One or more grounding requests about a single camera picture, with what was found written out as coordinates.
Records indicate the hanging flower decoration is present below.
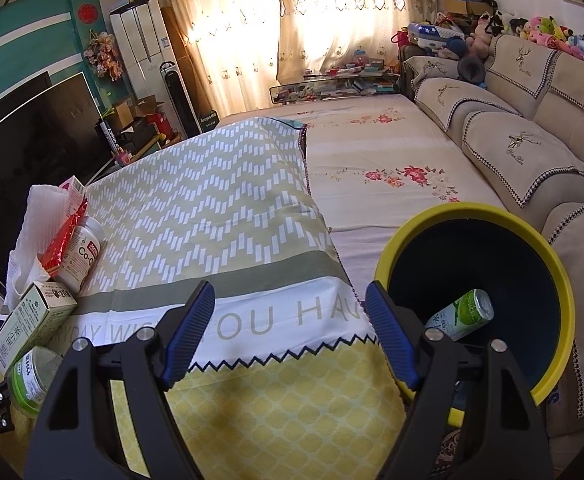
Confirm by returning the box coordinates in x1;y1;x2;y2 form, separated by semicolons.
83;30;124;82

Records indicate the green white tea box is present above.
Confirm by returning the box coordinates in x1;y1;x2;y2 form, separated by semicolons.
0;281;79;370

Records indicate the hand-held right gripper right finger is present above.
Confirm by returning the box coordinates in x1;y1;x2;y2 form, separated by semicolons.
365;280;555;480

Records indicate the small white red box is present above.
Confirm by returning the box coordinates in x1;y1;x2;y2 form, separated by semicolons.
59;175;88;211

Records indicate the white standing air conditioner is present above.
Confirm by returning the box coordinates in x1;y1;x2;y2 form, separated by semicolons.
109;0;183;131

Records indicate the black television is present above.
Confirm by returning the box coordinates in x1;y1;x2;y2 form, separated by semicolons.
0;71;113;281

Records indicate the green chevron tablecloth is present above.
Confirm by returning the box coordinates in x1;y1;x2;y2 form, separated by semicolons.
47;117;380;376

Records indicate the blue star patterned bag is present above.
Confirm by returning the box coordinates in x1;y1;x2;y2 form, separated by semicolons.
409;21;465;51

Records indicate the beige sofa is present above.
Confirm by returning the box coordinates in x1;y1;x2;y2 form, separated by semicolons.
402;32;584;441

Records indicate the white plastic bag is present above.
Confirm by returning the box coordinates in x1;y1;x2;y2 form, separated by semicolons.
4;184;90;301

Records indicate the green drink can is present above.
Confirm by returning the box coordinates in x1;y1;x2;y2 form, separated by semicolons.
424;289;495;342

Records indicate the open cardboard box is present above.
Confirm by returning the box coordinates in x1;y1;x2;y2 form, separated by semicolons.
107;95;157;133

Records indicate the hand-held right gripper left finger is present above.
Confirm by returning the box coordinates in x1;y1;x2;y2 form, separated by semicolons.
24;280;216;480

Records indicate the red snack packet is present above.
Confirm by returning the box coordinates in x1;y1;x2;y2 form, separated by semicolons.
38;199;89;277

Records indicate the green lidded jar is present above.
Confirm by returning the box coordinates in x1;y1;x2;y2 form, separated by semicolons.
6;345;65;420

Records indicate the red fire extinguisher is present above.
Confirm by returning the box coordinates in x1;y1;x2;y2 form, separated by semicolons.
144;110;175;143

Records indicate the cluttered glass coffee table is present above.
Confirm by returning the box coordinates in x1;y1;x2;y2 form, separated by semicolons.
269;72;403;107

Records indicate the white supplement bottle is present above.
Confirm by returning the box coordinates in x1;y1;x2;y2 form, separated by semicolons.
52;216;107;295

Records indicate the black box with white print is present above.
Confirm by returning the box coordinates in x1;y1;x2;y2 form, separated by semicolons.
99;119;123;158

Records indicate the black tower fan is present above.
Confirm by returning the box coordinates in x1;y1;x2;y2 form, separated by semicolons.
158;60;203;138

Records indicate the pile of plush toys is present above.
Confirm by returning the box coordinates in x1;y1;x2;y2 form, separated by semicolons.
464;10;584;68

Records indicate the floral cream sheet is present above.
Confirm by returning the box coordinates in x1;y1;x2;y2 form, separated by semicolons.
217;94;510;306

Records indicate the yellow rimmed trash bin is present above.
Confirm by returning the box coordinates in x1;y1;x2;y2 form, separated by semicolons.
374;202;570;428

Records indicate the yellow patterned cloth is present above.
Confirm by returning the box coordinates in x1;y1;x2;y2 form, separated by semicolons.
0;345;423;480

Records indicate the cream embroidered curtain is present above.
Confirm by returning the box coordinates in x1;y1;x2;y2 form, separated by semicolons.
149;0;293;111
277;0;445;86

